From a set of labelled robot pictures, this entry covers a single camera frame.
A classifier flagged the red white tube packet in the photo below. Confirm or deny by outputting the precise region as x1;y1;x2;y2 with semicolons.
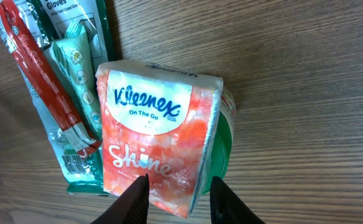
0;1;100;157

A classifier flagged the green lid jar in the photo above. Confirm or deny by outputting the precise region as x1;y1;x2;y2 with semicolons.
203;87;237;194

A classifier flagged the green 3M sponge package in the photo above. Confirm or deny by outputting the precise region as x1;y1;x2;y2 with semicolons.
0;0;114;195

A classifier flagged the pink tissue pack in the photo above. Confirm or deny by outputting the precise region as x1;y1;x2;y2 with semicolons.
95;60;224;217

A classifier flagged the light green wipes packet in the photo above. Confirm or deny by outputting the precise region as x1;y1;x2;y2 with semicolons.
44;21;102;140

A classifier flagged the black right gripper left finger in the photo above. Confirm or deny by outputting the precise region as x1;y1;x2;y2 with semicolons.
92;174;149;224

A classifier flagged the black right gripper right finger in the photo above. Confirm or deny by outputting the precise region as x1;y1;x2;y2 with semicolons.
210;176;265;224

